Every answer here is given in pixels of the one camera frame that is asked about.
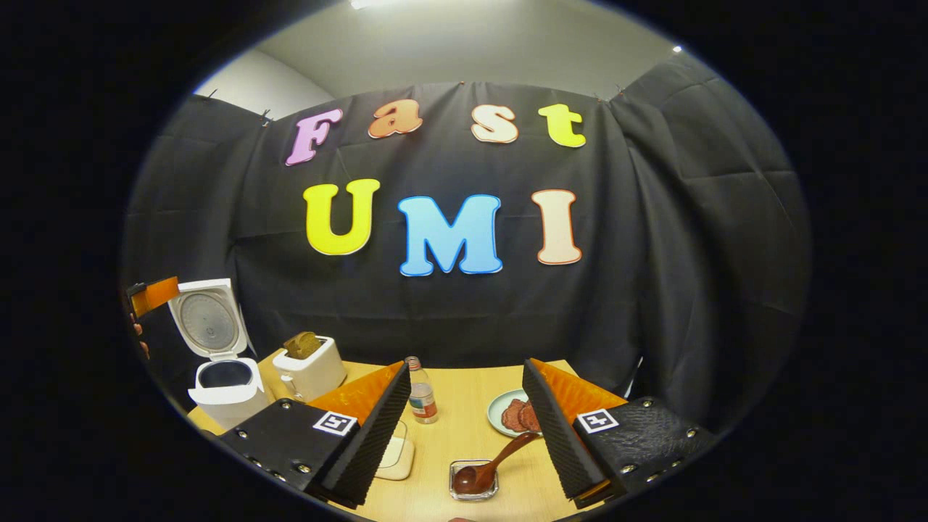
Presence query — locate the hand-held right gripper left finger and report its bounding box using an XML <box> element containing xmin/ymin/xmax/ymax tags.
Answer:
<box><xmin>217</xmin><ymin>360</ymin><xmax>413</xmax><ymax>508</ymax></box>

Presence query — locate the brown wooden spoon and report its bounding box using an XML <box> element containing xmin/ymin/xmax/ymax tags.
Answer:
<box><xmin>452</xmin><ymin>432</ymin><xmax>541</xmax><ymax>496</ymax></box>

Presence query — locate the pale green plate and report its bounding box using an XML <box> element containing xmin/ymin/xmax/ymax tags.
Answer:
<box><xmin>487</xmin><ymin>389</ymin><xmax>542</xmax><ymax>438</ymax></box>

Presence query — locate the black backdrop cloth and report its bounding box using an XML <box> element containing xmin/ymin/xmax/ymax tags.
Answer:
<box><xmin>122</xmin><ymin>54</ymin><xmax>811</xmax><ymax>436</ymax></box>

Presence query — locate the brown bread slice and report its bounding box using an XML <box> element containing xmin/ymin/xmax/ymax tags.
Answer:
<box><xmin>283</xmin><ymin>331</ymin><xmax>325</xmax><ymax>360</ymax></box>

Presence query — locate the clear glass chopstick holder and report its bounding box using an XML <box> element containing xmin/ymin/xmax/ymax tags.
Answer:
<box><xmin>449</xmin><ymin>459</ymin><xmax>500</xmax><ymax>502</ymax></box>

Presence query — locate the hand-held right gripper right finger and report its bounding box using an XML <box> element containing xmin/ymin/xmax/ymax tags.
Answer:
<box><xmin>522</xmin><ymin>357</ymin><xmax>718</xmax><ymax>508</ymax></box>

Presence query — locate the clear container of rice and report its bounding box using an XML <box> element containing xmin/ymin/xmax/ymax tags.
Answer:
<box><xmin>375</xmin><ymin>420</ymin><xmax>415</xmax><ymax>481</ymax></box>

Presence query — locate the clear plastic bottle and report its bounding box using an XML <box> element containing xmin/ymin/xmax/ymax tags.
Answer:
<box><xmin>405</xmin><ymin>356</ymin><xmax>439</xmax><ymax>425</ymax></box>

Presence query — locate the white toaster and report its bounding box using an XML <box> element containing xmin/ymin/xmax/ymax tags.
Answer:
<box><xmin>272</xmin><ymin>336</ymin><xmax>347</xmax><ymax>404</ymax></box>

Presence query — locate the white rice cooker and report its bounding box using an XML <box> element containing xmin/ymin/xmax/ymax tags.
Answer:
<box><xmin>168</xmin><ymin>278</ymin><xmax>270</xmax><ymax>430</ymax></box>

